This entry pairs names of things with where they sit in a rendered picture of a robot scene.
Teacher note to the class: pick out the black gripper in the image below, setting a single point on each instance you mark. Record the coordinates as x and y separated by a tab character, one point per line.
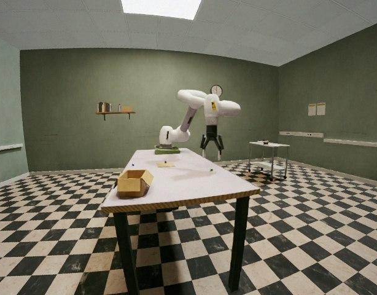
211	134

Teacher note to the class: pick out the tan square mat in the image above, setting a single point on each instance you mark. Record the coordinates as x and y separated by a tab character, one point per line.
168	164

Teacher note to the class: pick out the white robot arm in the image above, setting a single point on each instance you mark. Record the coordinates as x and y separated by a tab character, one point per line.
213	108

